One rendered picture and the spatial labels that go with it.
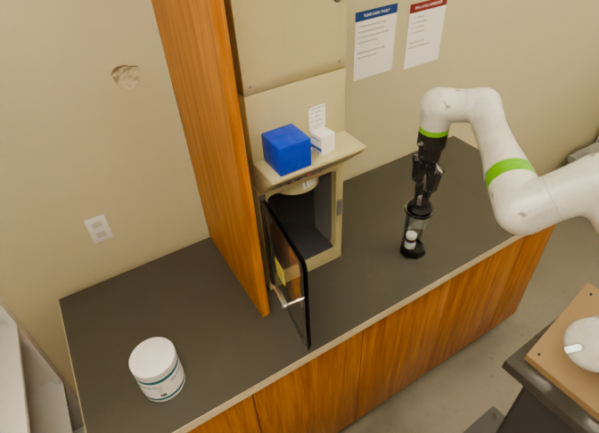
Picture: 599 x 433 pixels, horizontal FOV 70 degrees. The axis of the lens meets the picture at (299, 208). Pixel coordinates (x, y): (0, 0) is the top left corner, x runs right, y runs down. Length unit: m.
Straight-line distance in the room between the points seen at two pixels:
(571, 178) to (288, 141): 0.66
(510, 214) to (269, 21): 0.71
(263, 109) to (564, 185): 0.73
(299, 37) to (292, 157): 0.30
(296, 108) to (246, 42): 0.24
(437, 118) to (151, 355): 1.09
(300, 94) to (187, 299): 0.87
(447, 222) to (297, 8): 1.15
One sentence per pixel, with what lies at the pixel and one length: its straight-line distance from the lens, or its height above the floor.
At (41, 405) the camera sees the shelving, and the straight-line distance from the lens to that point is 2.20.
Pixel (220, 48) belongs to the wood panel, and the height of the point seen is 1.88.
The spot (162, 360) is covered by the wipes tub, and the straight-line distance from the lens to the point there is 1.36.
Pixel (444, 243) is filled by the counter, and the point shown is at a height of 0.94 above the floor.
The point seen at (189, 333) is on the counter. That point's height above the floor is 0.94.
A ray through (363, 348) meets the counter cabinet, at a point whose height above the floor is 0.71.
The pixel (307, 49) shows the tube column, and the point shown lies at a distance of 1.19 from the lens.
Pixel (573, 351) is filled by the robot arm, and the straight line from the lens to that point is 1.30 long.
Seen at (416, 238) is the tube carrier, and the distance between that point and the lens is 1.67.
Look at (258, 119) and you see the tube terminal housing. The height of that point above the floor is 1.64.
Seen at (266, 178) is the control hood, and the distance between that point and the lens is 1.18.
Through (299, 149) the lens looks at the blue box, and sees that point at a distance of 1.16.
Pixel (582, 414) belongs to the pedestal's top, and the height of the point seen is 0.94.
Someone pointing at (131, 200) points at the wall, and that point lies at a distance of 1.70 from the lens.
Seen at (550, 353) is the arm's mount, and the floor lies 1.00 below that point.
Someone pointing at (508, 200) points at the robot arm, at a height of 1.56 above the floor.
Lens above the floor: 2.20
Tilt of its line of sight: 40 degrees down
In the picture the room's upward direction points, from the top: 3 degrees counter-clockwise
